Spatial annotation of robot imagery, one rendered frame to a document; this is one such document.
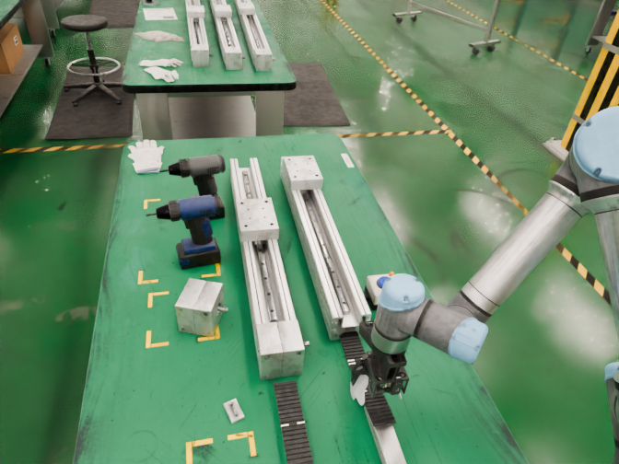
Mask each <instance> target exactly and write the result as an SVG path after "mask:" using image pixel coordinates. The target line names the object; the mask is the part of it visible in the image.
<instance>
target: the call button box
mask: <svg viewBox="0 0 619 464"><path fill-rule="evenodd" d="M381 276H387V277H390V276H389V275H388V274H381V275H371V276H368V277H367V281H366V286H365V293H366V294H365V295H364V297H365V299H366V301H368V302H369V304H370V306H371V308H372V310H373V311H374V310H377V308H378V303H379V296H380V293H381V290H382V287H381V286H380V285H379V283H378V280H379V278H380V277H381Z"/></svg>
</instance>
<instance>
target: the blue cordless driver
mask: <svg viewBox="0 0 619 464"><path fill-rule="evenodd" d="M220 213H221V203H220V199H219V197H218V196H217V195H216V194H214V196H213V197H212V195H211V194H210V195H204V196H197V197H191V198H184V199H179V201H178V202H177V201H176V200H175V201H169V202H168V203H167V204H165V205H162V206H160V207H158V208H156V212H155V213H151V214H146V216H150V215H157V219H168V220H170V221H171V222H175V221H180V219H181V220H182V221H184V224H185V226H186V228H187V229H189V230H190V234H191V238H183V239H182V240H181V243H177V245H176V251H177V255H178V259H179V264H180V266H181V269H182V270H186V269H191V268H196V267H201V266H206V265H211V264H216V263H220V262H221V255H220V249H219V247H218V244H217V241H216V238H214V237H213V236H212V234H213V229H212V227H211V223H210V220H209V217H208V216H215V214H217V215H220Z"/></svg>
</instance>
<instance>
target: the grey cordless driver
mask: <svg viewBox="0 0 619 464"><path fill-rule="evenodd" d="M225 170H226V164H225V159H224V157H223V156H222V155H218V156H217V155H212V156H203V157H188V160H187V159H186V158H184V159H179V162H176V163H174V164H171V165H168V169H163V170H160V171H159V172H166V171H168V172H169V174H170V175H174V176H181V177H182V178H188V177H189V176H191V177H193V183H194V185H195V186H196V185H197V189H198V192H199V194H198V195H192V196H190V198H191V197H197V196H204V195H210V194H211V195H212V197H213V196H214V194H216V195H217V196H218V197H219V199H220V203H221V213H220V215H217V214H215V216H208V217H209V220H213V219H219V218H224V217H225V206H224V204H223V202H222V199H221V197H220V195H218V194H217V191H218V188H217V185H216V178H215V175H213V174H219V173H220V171H221V172H222V173H223V172H224V171H225Z"/></svg>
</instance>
